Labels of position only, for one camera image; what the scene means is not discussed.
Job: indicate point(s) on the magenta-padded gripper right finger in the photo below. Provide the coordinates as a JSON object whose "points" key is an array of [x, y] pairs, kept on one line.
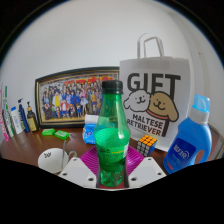
{"points": [[146, 170]]}

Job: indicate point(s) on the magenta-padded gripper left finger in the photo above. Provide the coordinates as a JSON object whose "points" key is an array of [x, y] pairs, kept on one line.
{"points": [[78, 172]]}

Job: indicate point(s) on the green plastic drink bottle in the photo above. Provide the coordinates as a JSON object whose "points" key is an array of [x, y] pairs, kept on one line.
{"points": [[111, 150]]}

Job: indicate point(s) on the colourful puzzle cube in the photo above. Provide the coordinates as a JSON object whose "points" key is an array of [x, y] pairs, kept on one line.
{"points": [[146, 145]]}

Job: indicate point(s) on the small green packet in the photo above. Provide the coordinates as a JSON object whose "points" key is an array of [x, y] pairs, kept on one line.
{"points": [[48, 132], [61, 134]]}

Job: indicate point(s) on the blue tissue pack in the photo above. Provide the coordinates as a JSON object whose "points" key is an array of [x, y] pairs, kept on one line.
{"points": [[89, 131]]}

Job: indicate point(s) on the blue detergent bottle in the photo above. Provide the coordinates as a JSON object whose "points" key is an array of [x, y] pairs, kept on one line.
{"points": [[188, 143]]}

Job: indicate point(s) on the amber pump bottle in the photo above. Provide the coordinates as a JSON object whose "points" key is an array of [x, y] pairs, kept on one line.
{"points": [[32, 121]]}

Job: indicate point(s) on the framed cartoon group picture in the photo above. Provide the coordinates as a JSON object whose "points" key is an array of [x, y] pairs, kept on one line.
{"points": [[73, 96]]}

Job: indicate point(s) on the dark blue pump bottle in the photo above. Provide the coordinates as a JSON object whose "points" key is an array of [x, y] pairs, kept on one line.
{"points": [[23, 118]]}

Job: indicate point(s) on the white bottle with blue cap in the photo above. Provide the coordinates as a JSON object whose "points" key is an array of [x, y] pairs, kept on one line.
{"points": [[16, 121]]}

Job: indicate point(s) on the pink shuttlecock tube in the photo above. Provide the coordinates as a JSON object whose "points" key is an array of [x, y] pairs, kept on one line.
{"points": [[3, 126]]}

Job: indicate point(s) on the white green shuttlecock tube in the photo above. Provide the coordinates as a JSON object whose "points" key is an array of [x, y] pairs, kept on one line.
{"points": [[8, 116]]}

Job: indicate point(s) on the white printed paper gift bag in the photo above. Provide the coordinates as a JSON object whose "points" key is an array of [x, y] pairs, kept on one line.
{"points": [[153, 70]]}

